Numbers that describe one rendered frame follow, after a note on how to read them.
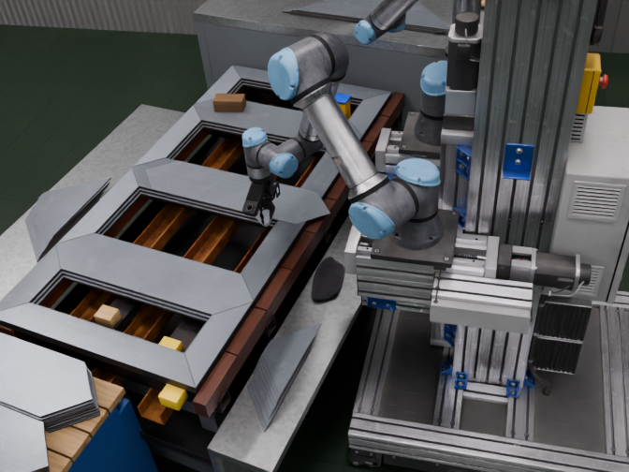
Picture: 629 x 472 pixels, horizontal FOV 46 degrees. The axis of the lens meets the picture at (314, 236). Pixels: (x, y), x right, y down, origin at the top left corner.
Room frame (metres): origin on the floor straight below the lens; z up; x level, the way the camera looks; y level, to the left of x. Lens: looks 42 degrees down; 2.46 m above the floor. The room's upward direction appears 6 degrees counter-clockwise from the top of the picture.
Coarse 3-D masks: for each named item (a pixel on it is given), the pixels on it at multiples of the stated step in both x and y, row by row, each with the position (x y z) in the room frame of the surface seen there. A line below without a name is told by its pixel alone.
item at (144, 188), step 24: (144, 168) 2.24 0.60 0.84; (144, 192) 2.12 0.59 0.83; (120, 216) 2.00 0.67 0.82; (240, 216) 1.94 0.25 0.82; (48, 288) 1.67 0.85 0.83; (96, 288) 1.66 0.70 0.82; (120, 288) 1.64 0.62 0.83; (264, 288) 1.58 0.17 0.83; (192, 312) 1.51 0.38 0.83; (216, 360) 1.32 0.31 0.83
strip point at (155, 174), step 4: (164, 164) 2.25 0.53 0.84; (168, 164) 2.25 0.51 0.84; (172, 164) 2.25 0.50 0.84; (152, 168) 2.24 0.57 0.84; (156, 168) 2.24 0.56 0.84; (160, 168) 2.23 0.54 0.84; (164, 168) 2.23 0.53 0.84; (168, 168) 2.23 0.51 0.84; (148, 172) 2.21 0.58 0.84; (152, 172) 2.21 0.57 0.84; (156, 172) 2.21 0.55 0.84; (160, 172) 2.20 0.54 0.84; (164, 172) 2.20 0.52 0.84; (148, 176) 2.19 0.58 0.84; (152, 176) 2.19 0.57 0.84; (156, 176) 2.18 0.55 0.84; (160, 176) 2.18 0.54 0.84; (152, 180) 2.16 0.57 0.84; (156, 180) 2.16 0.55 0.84; (160, 180) 2.16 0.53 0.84; (152, 184) 2.14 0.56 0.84; (152, 188) 2.11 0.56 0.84
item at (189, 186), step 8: (200, 168) 2.21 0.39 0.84; (208, 168) 2.21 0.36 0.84; (192, 176) 2.16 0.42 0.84; (200, 176) 2.16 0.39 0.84; (208, 176) 2.15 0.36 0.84; (184, 184) 2.12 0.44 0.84; (192, 184) 2.11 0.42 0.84; (200, 184) 2.11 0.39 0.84; (176, 192) 2.08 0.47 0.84; (184, 192) 2.07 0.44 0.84; (192, 192) 2.07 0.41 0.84
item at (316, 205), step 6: (318, 198) 1.97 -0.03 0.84; (312, 204) 1.94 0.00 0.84; (318, 204) 1.94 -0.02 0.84; (324, 204) 1.93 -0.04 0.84; (306, 210) 1.91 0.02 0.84; (312, 210) 1.91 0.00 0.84; (318, 210) 1.91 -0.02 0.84; (300, 216) 1.88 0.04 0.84; (306, 216) 1.88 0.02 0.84; (312, 216) 1.88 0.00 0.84; (300, 222) 1.85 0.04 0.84
